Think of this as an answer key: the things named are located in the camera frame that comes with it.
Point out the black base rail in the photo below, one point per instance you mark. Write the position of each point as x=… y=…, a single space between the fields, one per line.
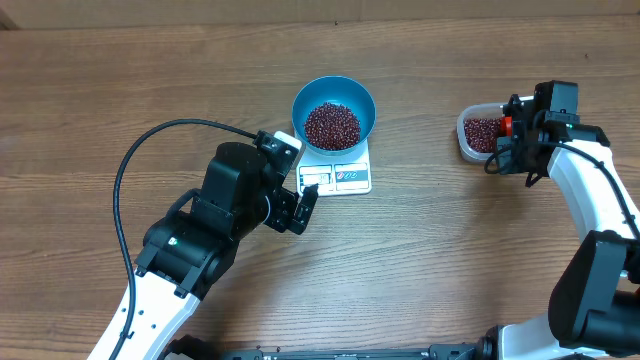
x=189 y=347

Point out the orange measuring scoop blue handle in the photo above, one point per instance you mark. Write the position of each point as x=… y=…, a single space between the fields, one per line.
x=506 y=126

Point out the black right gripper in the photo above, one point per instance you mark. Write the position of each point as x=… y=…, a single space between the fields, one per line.
x=520 y=141

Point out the teal blue bowl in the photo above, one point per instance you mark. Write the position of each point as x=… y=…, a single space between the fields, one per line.
x=338 y=90

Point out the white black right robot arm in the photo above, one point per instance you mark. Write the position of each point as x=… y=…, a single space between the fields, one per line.
x=588 y=316

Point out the clear plastic bean container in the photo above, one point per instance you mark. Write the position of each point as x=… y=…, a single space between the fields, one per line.
x=486 y=110

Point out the red adzuki beans in bowl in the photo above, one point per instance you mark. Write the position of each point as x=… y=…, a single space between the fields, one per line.
x=332 y=127

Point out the white digital kitchen scale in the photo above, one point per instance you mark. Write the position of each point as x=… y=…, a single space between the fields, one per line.
x=335 y=173

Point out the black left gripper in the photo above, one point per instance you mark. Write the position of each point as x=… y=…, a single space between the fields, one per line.
x=286 y=203

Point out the red adzuki beans in container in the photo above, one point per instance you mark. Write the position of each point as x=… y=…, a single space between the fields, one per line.
x=481 y=133

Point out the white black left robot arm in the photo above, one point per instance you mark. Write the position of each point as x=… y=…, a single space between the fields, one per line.
x=195 y=243

